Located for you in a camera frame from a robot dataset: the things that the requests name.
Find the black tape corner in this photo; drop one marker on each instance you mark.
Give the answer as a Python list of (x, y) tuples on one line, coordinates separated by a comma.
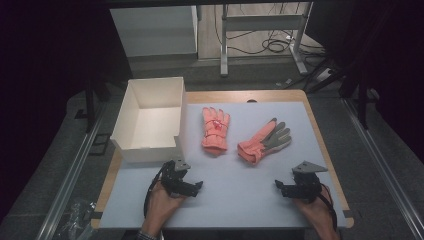
[(96, 215), (348, 214)]

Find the white cabinet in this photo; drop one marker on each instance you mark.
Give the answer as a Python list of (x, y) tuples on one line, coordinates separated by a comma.
[(153, 31)]

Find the black floor bracket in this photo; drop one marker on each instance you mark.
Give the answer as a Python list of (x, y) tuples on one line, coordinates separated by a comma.
[(99, 144)]

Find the black stand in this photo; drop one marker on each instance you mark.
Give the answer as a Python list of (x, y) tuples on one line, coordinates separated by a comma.
[(361, 96), (90, 103)]

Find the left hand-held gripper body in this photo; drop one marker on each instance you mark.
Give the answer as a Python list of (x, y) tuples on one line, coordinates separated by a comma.
[(175, 178)]

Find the light blue table mat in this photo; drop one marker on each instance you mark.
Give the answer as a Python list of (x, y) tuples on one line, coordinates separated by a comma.
[(233, 193)]

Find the aluminium rail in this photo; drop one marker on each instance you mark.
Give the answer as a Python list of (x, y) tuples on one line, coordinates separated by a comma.
[(71, 176), (383, 166)]

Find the white cardboard box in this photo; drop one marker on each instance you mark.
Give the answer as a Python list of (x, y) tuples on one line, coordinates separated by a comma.
[(150, 126)]

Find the person's right hand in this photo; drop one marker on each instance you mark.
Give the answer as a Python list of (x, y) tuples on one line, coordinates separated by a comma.
[(315, 211)]

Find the person's left hand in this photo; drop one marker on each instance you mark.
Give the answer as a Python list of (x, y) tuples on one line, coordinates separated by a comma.
[(161, 206)]

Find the clear plastic bag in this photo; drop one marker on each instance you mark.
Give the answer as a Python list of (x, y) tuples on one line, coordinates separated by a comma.
[(76, 218)]

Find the pink glove with grey palm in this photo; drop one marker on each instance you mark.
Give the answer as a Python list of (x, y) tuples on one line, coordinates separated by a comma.
[(258, 143)]

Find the grey metal desk frame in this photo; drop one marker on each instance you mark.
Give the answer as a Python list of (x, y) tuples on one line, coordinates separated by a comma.
[(263, 22)]

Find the pink glove with red print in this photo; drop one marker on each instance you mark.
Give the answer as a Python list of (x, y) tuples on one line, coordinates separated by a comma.
[(215, 133)]

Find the white power strip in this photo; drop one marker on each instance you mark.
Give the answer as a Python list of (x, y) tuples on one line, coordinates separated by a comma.
[(324, 75)]

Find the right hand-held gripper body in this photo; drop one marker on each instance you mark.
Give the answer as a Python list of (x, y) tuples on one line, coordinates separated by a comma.
[(306, 186)]

